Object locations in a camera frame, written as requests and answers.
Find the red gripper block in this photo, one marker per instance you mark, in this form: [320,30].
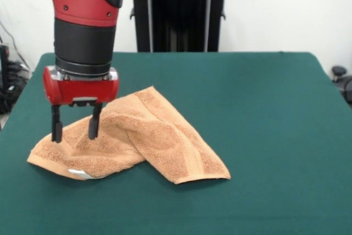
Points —
[82,90]

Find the tan terry towel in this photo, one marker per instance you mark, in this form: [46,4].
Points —
[165,141]

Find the tall black device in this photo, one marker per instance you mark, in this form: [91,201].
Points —
[4,61]

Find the dark green table cloth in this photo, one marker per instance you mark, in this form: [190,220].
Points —
[275,163]

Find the grey office chair base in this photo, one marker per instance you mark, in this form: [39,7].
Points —
[339,71]

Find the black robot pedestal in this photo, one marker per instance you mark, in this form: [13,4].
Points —
[178,26]

